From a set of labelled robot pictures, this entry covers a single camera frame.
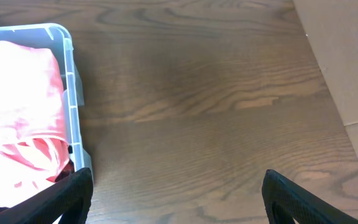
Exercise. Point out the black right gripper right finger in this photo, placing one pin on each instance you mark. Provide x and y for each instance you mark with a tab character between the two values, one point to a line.
287	202

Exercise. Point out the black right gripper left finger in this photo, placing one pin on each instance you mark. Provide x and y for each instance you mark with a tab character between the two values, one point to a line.
68	201

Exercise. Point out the salmon pink cloth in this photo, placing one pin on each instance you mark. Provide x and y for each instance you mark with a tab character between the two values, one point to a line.
33	143

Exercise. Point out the clear plastic storage container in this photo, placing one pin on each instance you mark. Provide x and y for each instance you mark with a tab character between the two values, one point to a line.
58	39

